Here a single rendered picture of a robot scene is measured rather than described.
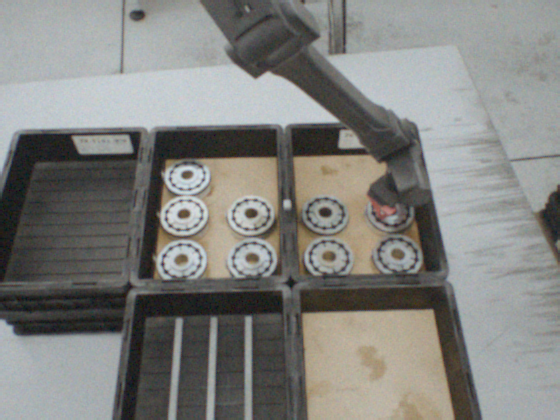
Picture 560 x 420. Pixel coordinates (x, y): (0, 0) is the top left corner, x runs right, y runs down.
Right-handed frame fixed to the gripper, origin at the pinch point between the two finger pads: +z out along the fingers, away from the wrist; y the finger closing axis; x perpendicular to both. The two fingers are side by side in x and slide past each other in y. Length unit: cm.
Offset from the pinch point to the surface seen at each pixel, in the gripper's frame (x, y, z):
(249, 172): 29.8, -15.5, 3.5
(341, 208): 7.3, -7.6, 1.1
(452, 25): 92, 158, 88
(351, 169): 15.2, 3.3, 3.9
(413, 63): 39, 54, 17
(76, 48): 199, 4, 85
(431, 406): -33.3, -23.6, 4.2
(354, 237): 1.3, -9.2, 4.0
